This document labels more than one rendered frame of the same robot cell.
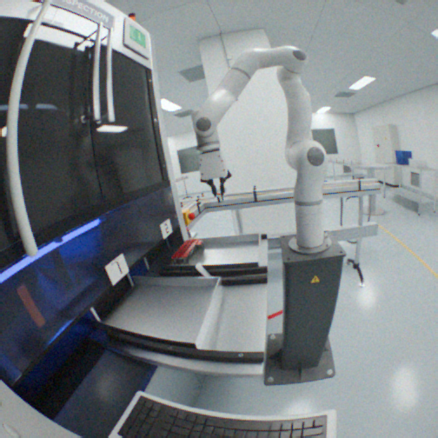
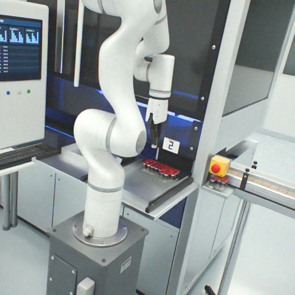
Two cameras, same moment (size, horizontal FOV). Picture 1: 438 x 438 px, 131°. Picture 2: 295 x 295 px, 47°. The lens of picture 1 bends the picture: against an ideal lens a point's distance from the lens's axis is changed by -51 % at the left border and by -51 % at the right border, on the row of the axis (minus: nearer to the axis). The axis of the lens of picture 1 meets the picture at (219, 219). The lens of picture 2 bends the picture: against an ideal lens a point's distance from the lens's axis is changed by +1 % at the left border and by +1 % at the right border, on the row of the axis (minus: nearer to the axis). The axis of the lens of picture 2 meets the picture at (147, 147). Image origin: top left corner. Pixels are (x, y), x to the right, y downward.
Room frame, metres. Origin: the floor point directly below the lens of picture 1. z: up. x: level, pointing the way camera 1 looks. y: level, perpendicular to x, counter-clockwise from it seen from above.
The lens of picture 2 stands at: (1.07, -1.29, 1.57)
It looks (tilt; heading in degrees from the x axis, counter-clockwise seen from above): 21 degrees down; 105
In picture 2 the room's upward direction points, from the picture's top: 9 degrees clockwise
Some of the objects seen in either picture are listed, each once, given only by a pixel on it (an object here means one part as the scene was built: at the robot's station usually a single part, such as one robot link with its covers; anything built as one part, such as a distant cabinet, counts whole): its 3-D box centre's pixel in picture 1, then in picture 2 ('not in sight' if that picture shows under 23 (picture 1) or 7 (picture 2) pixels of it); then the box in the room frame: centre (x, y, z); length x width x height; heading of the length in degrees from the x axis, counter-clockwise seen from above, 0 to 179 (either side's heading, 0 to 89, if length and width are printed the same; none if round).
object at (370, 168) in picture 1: (371, 188); not in sight; (2.90, -3.04, 0.47); 0.94 x 0.94 x 0.93
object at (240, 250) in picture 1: (217, 252); (144, 180); (0.74, 0.03, 0.90); 0.34 x 0.26 x 0.04; 74
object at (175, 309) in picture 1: (155, 305); (103, 150); (0.44, 0.23, 0.90); 0.34 x 0.26 x 0.04; 75
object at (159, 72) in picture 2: (204, 126); (161, 72); (0.74, -0.01, 1.39); 0.09 x 0.08 x 0.13; 178
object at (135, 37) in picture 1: (136, 37); not in sight; (0.78, 0.22, 1.96); 0.21 x 0.01 x 0.21; 165
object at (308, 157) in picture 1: (308, 172); (101, 147); (0.68, -0.36, 1.16); 0.19 x 0.12 x 0.24; 173
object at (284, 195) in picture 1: (282, 192); not in sight; (1.57, -0.56, 0.92); 1.90 x 0.16 x 0.16; 75
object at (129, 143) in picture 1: (129, 114); (175, 39); (0.72, 0.26, 1.51); 0.43 x 0.01 x 0.59; 165
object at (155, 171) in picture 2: (192, 252); (157, 172); (0.77, 0.13, 0.90); 0.18 x 0.02 x 0.05; 164
